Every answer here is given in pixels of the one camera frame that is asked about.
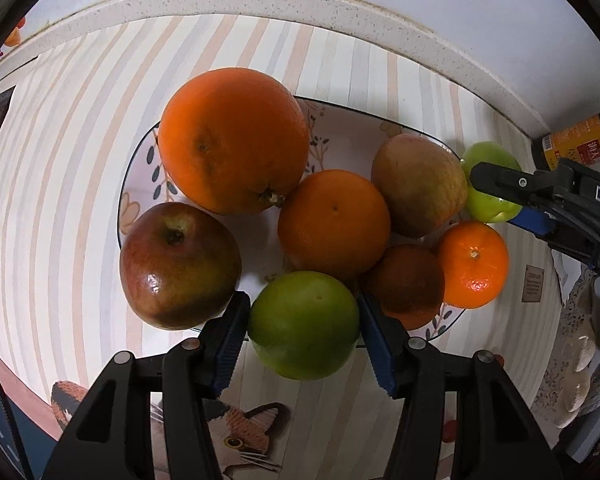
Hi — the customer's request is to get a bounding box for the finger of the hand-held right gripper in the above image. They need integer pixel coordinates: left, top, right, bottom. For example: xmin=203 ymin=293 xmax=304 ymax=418
xmin=469 ymin=161 xmax=561 ymax=208
xmin=510 ymin=209 xmax=600 ymax=266

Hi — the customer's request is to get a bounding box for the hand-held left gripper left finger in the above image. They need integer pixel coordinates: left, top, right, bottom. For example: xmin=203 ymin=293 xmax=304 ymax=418
xmin=45 ymin=290 xmax=252 ymax=480

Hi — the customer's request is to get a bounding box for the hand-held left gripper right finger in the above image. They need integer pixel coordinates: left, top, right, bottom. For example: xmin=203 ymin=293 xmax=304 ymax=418
xmin=356 ymin=291 xmax=563 ymax=480

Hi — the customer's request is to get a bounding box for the dark reddish orange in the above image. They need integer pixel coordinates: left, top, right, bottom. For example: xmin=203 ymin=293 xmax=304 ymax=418
xmin=364 ymin=244 xmax=446 ymax=331

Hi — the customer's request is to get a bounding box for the small orange tangerine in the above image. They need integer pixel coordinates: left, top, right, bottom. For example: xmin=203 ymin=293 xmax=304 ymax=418
xmin=277 ymin=169 xmax=392 ymax=281
xmin=436 ymin=221 xmax=510 ymax=309

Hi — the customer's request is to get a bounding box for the brown russet apple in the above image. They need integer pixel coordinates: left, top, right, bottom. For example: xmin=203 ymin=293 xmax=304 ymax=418
xmin=370 ymin=133 xmax=468 ymax=239

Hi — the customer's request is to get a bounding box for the red green apple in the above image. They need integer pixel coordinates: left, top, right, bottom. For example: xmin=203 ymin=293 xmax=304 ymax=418
xmin=119 ymin=202 xmax=243 ymax=331

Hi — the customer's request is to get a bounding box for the floral oval ceramic plate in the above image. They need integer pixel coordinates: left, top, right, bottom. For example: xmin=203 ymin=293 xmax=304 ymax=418
xmin=117 ymin=95 xmax=468 ymax=346

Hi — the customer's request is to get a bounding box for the large orange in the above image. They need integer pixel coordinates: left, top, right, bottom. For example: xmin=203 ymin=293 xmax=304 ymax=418
xmin=158 ymin=67 xmax=311 ymax=216

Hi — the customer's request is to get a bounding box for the yellow label can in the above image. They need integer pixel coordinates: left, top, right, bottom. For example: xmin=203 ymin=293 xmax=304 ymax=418
xmin=539 ymin=112 xmax=600 ymax=171

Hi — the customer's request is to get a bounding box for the small brown card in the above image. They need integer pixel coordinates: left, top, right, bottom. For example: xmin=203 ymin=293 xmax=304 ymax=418
xmin=521 ymin=263 xmax=546 ymax=303

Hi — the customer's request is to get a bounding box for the striped cat print tablecloth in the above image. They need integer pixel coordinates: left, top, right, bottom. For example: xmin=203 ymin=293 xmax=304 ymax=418
xmin=0 ymin=14 xmax=566 ymax=480

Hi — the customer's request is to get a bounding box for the colourful wall sticker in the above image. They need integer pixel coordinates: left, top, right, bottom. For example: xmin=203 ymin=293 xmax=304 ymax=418
xmin=0 ymin=15 xmax=28 ymax=66

